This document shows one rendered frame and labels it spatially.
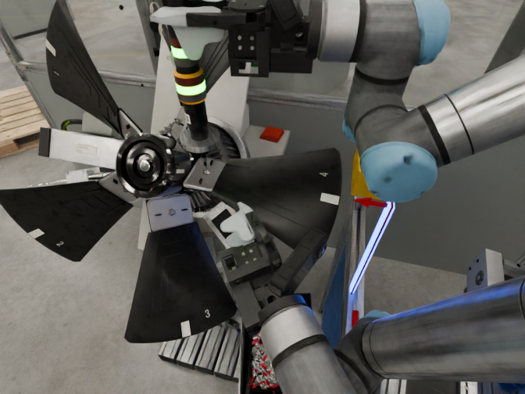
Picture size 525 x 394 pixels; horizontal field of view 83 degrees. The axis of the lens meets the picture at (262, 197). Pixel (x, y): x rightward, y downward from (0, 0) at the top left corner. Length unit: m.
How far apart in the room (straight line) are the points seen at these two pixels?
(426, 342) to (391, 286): 1.55
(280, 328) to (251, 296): 0.06
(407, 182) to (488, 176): 1.18
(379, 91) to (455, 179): 1.09
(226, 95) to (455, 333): 0.70
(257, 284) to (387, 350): 0.18
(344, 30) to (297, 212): 0.28
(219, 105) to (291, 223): 0.43
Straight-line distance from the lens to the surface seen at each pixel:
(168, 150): 0.56
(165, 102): 0.90
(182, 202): 0.64
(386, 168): 0.35
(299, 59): 0.44
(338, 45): 0.42
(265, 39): 0.42
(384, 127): 0.39
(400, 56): 0.44
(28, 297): 2.17
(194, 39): 0.44
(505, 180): 1.57
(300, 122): 1.31
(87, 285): 2.03
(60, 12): 0.75
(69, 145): 0.91
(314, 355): 0.38
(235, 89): 0.83
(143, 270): 0.63
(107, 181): 0.68
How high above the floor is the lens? 1.57
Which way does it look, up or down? 46 degrees down
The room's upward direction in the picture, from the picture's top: straight up
